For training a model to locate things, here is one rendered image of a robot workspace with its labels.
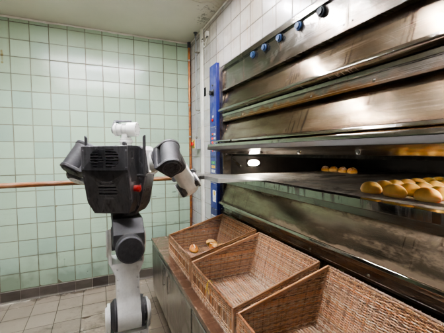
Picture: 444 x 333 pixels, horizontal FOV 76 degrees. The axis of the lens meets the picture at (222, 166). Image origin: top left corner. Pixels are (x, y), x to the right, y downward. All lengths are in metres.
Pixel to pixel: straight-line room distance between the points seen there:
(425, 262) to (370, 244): 0.20
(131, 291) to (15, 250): 2.00
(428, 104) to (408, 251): 0.51
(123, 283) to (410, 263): 1.16
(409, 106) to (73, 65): 2.84
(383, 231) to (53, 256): 2.87
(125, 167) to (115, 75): 2.11
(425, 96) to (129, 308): 1.43
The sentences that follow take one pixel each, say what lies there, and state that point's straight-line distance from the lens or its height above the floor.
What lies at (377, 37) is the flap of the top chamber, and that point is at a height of 1.81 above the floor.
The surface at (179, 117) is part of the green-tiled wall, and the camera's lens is 3.26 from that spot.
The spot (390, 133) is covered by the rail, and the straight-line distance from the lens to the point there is 1.04.
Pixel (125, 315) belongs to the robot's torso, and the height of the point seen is 0.65.
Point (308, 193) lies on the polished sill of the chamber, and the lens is 1.52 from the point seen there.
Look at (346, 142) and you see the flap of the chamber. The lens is 1.14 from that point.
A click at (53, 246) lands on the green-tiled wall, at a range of 3.28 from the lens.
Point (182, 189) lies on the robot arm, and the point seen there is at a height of 1.19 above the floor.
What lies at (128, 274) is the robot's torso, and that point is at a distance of 1.47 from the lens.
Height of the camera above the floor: 1.38
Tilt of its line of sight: 3 degrees down
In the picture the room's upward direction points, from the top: straight up
